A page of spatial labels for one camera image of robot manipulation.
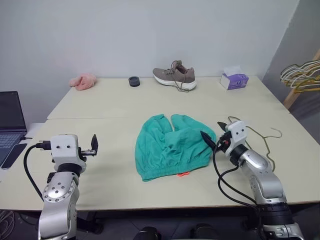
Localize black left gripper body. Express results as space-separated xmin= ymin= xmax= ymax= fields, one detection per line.
xmin=79 ymin=147 xmax=98 ymax=158

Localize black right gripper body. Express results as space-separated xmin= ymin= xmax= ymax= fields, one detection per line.
xmin=215 ymin=132 xmax=232 ymax=154

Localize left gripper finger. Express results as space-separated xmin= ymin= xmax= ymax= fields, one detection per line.
xmin=90 ymin=133 xmax=99 ymax=152

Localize olive wire hanger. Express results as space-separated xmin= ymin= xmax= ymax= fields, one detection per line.
xmin=226 ymin=115 xmax=284 ymax=174

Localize green shorts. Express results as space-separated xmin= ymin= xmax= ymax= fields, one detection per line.
xmin=134 ymin=113 xmax=217 ymax=183

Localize purple tissue box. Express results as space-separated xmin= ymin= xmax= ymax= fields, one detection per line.
xmin=219 ymin=65 xmax=250 ymax=91

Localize pink cloth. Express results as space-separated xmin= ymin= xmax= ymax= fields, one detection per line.
xmin=68 ymin=72 xmax=97 ymax=91

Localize taupe sneaker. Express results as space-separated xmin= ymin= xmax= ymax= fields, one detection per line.
xmin=152 ymin=59 xmax=198 ymax=93

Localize black smartphone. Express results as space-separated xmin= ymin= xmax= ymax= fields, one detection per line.
xmin=0 ymin=142 xmax=28 ymax=171

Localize dark grey laptop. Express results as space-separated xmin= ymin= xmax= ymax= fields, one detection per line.
xmin=0 ymin=90 xmax=28 ymax=165

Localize dark rounded shape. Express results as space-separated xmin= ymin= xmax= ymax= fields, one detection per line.
xmin=190 ymin=223 xmax=214 ymax=240
xmin=135 ymin=225 xmax=161 ymax=240

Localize hangers on rack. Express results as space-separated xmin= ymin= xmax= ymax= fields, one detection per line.
xmin=279 ymin=59 xmax=320 ymax=88

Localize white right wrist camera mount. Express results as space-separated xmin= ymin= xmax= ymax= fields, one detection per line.
xmin=224 ymin=120 xmax=249 ymax=158

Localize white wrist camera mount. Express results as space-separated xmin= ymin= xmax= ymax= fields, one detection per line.
xmin=224 ymin=120 xmax=249 ymax=158
xmin=50 ymin=134 xmax=86 ymax=166

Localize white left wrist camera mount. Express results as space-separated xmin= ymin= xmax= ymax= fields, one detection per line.
xmin=50 ymin=134 xmax=86 ymax=166

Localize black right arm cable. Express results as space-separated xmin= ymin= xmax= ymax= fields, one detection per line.
xmin=211 ymin=139 xmax=261 ymax=209

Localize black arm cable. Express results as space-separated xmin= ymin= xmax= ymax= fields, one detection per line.
xmin=211 ymin=139 xmax=261 ymax=209
xmin=23 ymin=140 xmax=52 ymax=201

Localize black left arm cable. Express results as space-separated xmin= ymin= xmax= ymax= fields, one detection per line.
xmin=23 ymin=140 xmax=52 ymax=201

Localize wooden rack post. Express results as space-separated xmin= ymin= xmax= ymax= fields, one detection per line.
xmin=283 ymin=48 xmax=320 ymax=110

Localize white cable bundle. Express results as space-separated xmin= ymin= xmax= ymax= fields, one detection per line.
xmin=0 ymin=209 xmax=16 ymax=232

